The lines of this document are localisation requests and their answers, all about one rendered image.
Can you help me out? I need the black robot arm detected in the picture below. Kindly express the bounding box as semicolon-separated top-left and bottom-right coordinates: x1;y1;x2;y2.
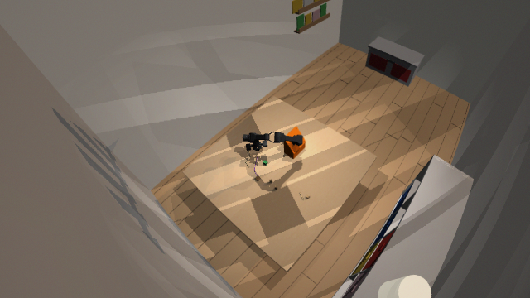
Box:
243;132;303;146

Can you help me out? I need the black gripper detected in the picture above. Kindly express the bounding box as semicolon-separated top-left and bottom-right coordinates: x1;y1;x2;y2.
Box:
246;140;267;151

